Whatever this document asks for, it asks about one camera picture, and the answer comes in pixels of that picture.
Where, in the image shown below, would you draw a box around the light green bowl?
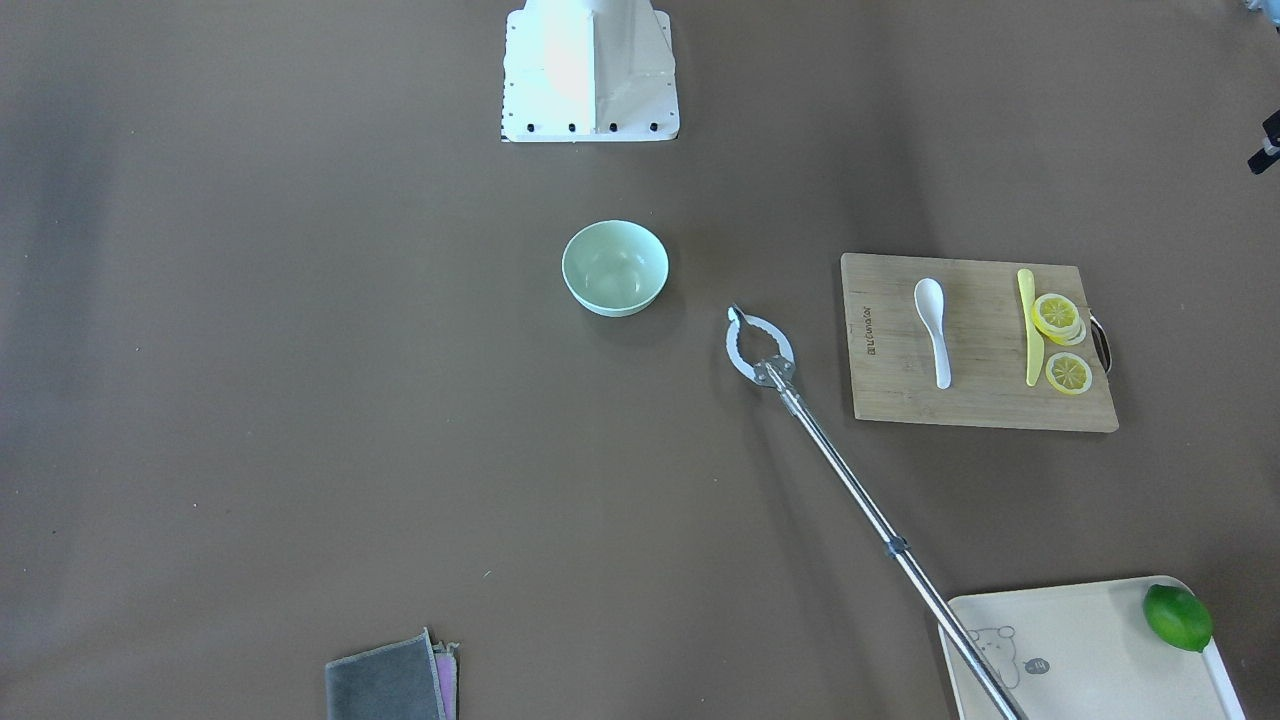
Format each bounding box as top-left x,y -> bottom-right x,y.
561,219 -> 671,318

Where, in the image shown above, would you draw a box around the white ceramic spoon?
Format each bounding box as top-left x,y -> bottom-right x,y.
913,277 -> 952,389

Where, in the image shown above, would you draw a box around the metal reacher grabber tool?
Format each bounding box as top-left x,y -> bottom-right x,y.
724,304 -> 1027,719

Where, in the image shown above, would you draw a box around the bamboo cutting board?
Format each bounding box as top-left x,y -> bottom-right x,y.
840,252 -> 1119,433

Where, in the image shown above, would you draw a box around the grey folded cloth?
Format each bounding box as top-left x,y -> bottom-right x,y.
325,626 -> 460,719

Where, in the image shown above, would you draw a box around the yellow plastic knife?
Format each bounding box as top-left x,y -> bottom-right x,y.
1016,266 -> 1044,387

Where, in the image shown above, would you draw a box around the stacked lemon slices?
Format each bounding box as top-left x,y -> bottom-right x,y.
1030,293 -> 1087,346

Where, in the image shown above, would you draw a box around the single lemon slice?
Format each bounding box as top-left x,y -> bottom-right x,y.
1044,352 -> 1094,396

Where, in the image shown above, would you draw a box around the cream rabbit tray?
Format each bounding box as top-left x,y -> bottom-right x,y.
948,575 -> 1245,719

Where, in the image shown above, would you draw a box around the green lime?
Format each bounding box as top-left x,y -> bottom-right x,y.
1142,584 -> 1213,653

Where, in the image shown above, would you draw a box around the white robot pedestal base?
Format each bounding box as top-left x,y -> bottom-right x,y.
500,1 -> 681,143

